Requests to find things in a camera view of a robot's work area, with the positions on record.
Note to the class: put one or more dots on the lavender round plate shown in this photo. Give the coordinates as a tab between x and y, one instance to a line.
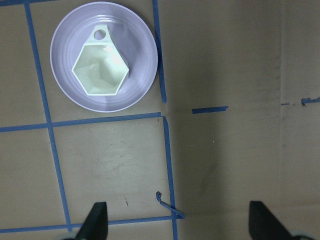
133	39

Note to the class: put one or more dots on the white angular cup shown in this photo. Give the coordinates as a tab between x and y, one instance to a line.
100	68

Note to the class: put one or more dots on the brown paper table cover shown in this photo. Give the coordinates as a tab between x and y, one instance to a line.
223	125

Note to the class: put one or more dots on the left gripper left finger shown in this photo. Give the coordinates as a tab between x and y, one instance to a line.
95	226

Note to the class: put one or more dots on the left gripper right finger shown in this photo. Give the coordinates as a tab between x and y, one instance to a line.
263	225

